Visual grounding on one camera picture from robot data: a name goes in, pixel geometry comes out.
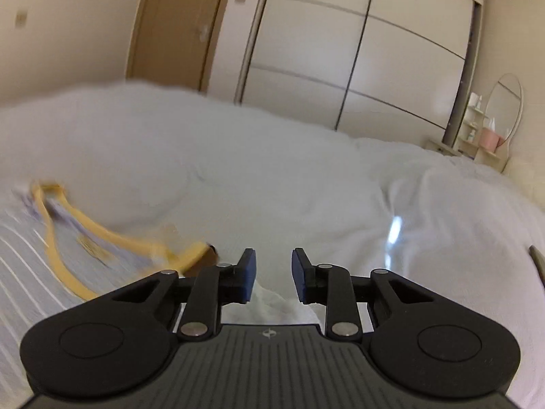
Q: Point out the white tissue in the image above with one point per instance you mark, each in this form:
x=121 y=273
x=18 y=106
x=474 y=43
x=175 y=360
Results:
x=492 y=123

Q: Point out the brown wooden door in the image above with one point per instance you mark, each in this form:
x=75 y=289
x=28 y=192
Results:
x=170 y=30

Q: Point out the small white tiered shelf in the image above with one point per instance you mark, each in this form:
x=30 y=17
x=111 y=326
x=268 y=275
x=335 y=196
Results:
x=470 y=119

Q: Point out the pink round box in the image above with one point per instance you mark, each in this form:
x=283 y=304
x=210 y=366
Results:
x=489 y=138

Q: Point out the cream sliding-door wardrobe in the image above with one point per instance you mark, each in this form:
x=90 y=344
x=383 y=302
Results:
x=319 y=51

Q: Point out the black smartphone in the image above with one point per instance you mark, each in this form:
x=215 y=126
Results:
x=537 y=264

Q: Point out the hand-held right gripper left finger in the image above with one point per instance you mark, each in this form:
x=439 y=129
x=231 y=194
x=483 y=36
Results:
x=249 y=270

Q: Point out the striped T-shirt with yellow collar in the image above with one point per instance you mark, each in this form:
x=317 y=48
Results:
x=25 y=255

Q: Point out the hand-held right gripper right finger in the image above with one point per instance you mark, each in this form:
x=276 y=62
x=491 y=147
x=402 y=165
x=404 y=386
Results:
x=300 y=277

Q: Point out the oval standing mirror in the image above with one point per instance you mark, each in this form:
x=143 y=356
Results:
x=504 y=102

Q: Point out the bed with white duvet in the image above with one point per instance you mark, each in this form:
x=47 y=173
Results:
x=255 y=157

